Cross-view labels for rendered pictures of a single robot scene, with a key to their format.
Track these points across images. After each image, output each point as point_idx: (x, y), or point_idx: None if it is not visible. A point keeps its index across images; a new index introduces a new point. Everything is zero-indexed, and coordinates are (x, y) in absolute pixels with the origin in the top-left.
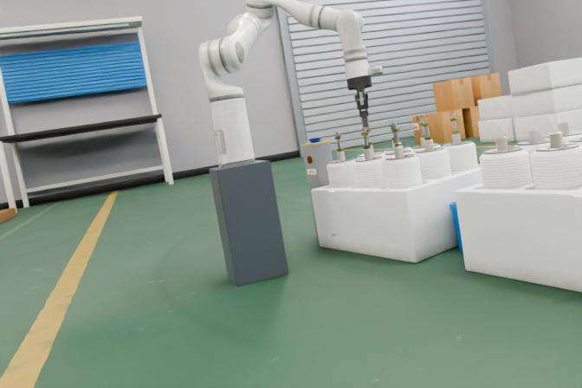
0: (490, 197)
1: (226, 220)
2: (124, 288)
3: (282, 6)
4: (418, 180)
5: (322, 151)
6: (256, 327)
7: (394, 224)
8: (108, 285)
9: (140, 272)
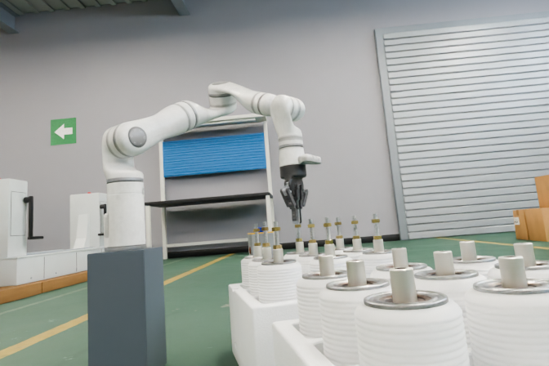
0: (283, 345)
1: (88, 309)
2: (38, 359)
3: (232, 95)
4: (289, 295)
5: (261, 243)
6: None
7: (250, 349)
8: (41, 351)
9: (82, 343)
